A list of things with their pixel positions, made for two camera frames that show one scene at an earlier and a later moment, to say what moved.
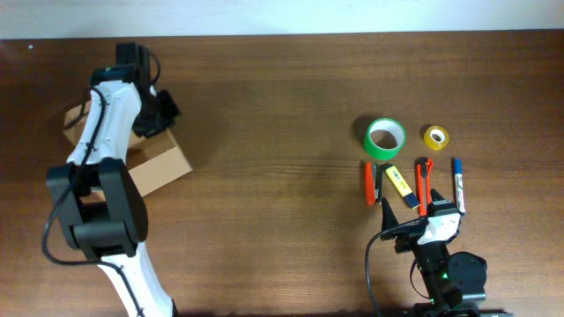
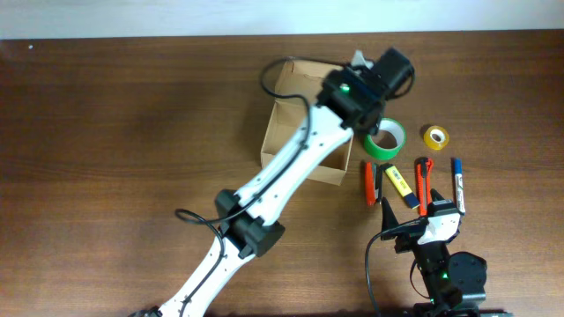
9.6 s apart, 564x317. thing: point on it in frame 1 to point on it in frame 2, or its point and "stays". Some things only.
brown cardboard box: [152, 159] to [297, 91]
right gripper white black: [407, 240] stays
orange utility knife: [424, 168] stays
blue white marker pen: [459, 191] stays
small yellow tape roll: [436, 136] stays
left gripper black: [143, 126] to [388, 99]
